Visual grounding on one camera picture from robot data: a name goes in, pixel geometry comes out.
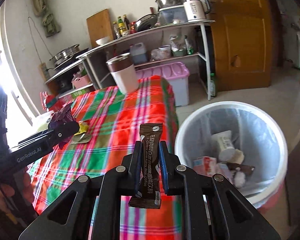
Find white plastic jug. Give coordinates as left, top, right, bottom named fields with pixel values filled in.
left=130, top=42, right=148, bottom=64

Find power strip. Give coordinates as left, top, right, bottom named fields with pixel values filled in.
left=39, top=62, right=50, bottom=81

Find brown coffee sachet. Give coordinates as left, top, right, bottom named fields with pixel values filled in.
left=226, top=162, right=255, bottom=177
left=129, top=123, right=163, bottom=209

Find dark soy sauce bottle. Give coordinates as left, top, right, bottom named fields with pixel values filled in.
left=123, top=14, right=130, bottom=31

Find clear plastic bag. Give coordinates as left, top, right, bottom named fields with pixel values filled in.
left=234, top=171, right=246, bottom=189

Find red white milk carton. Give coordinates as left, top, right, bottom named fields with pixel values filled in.
left=193, top=156, right=217, bottom=177

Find red lid jar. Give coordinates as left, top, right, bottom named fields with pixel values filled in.
left=130, top=21, right=137, bottom=34

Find pink lidded storage box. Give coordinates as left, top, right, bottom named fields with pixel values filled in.
left=136, top=62, right=190, bottom=107

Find stainless steamer pot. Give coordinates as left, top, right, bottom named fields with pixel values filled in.
left=50, top=44, right=80, bottom=67

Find white metal kitchen shelf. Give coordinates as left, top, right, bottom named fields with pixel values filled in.
left=45, top=20, right=214, bottom=98

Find white electric kettle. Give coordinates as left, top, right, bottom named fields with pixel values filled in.
left=182, top=0, right=211, bottom=22

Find green glass bottle on floor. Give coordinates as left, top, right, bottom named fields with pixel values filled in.
left=209, top=73, right=217, bottom=98

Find white brown lidded mug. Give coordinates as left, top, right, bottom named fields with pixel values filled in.
left=106, top=53, right=139, bottom=94

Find plaid tablecloth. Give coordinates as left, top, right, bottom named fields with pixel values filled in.
left=29, top=76, right=181, bottom=239

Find purple snack packet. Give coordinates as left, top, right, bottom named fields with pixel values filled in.
left=48, top=102, right=74, bottom=150

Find yellow tissue pack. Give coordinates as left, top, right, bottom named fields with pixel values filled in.
left=32, top=111, right=54, bottom=133

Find olive green wrapper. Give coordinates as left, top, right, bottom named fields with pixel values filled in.
left=71, top=133, right=92, bottom=145

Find pink plastic basket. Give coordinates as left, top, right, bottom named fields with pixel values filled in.
left=71, top=75, right=91, bottom=88

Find stainless steel bowl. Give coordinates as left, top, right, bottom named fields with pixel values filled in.
left=155, top=0, right=183, bottom=9

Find clear storage container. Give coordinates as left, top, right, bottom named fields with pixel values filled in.
left=159, top=5, right=188, bottom=25

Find wooden cutting board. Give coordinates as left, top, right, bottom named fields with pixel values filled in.
left=87, top=9, right=114, bottom=48

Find white ceramic bowl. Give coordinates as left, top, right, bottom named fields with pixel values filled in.
left=95, top=36, right=110, bottom=46

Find person's left hand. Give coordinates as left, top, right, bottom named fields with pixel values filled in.
left=0, top=170, right=34, bottom=214

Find white yogurt cup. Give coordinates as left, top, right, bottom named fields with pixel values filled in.
left=211, top=130, right=235, bottom=162

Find green cap sauce bottle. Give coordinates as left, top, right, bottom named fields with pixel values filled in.
left=117, top=16, right=128, bottom=37

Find red kids water bottle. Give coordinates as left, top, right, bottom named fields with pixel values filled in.
left=40, top=91, right=63, bottom=112

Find wooden door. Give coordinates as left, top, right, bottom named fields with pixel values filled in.
left=209, top=0, right=273, bottom=91

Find yellow snack packet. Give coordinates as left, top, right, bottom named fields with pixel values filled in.
left=75, top=121, right=89, bottom=135

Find steel frying pan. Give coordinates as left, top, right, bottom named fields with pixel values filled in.
left=133, top=7, right=158, bottom=32

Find white trash bin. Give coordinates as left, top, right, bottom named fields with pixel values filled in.
left=174, top=101, right=288, bottom=209

